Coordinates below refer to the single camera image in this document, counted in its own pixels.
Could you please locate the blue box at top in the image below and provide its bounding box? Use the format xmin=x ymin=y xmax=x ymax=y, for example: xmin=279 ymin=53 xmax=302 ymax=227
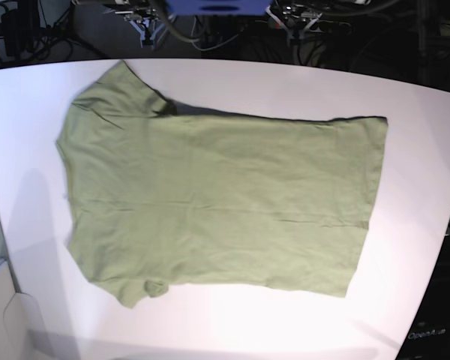
xmin=166 ymin=0 xmax=272 ymax=16

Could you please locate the black OpenArm base box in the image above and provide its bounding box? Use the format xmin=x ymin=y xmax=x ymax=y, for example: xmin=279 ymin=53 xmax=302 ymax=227
xmin=397 ymin=235 xmax=450 ymax=359

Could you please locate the green T-shirt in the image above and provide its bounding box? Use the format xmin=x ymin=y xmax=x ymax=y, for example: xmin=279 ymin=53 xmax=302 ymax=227
xmin=57 ymin=62 xmax=388 ymax=308

